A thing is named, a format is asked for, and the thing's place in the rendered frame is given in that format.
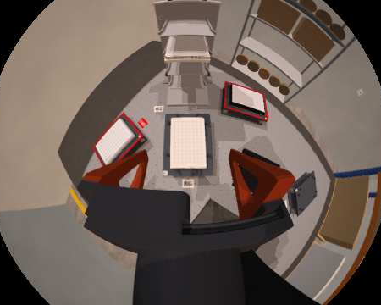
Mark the dark grey flat nest with red border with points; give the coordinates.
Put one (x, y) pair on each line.
(130, 149)

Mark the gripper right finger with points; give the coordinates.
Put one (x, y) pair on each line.
(273, 182)

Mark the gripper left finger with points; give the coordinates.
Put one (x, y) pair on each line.
(110, 174)

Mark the grey shelf rack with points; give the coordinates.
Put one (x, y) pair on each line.
(188, 80)

